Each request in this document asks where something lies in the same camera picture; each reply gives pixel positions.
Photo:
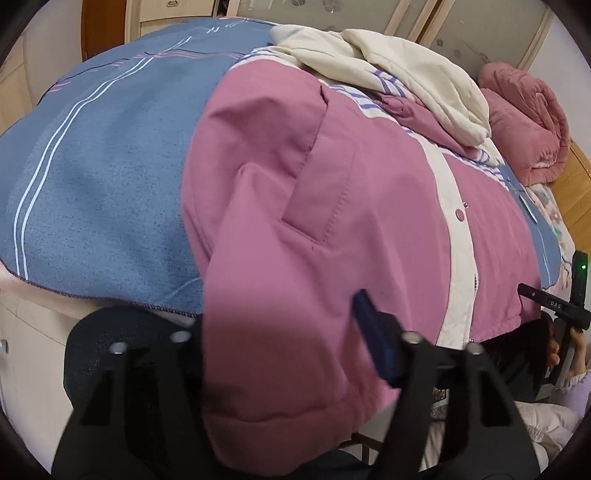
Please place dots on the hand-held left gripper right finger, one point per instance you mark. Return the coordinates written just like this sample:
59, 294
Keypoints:
376, 332

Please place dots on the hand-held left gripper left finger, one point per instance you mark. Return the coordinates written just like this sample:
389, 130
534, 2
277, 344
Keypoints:
184, 364

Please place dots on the pink and cream jacket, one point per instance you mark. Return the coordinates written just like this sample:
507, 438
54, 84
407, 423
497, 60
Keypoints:
277, 184

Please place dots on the person's right forearm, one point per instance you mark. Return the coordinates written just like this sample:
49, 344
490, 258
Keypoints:
581, 392

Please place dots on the person's right hand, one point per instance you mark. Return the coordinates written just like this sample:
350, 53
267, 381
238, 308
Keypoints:
579, 355

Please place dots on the floral bedding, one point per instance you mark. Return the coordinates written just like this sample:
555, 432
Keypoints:
549, 207

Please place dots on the wooden headboard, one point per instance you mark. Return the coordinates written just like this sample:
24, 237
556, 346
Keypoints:
577, 194

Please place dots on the person's pale quilted clothing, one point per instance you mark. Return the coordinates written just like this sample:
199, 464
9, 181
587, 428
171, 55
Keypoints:
531, 424

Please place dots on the beige bed base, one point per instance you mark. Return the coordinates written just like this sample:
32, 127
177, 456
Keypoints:
32, 369

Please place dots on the pink fleece blanket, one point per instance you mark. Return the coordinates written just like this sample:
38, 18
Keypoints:
521, 120

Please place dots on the blue striped bed sheet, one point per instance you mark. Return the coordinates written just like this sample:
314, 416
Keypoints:
115, 161

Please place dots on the wardrobe with floral glass doors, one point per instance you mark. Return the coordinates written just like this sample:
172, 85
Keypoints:
485, 32

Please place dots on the light wooden shelf cabinet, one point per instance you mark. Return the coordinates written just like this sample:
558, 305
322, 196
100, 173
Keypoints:
157, 9

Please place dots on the brown wooden door frame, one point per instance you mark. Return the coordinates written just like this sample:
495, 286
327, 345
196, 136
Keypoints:
104, 23

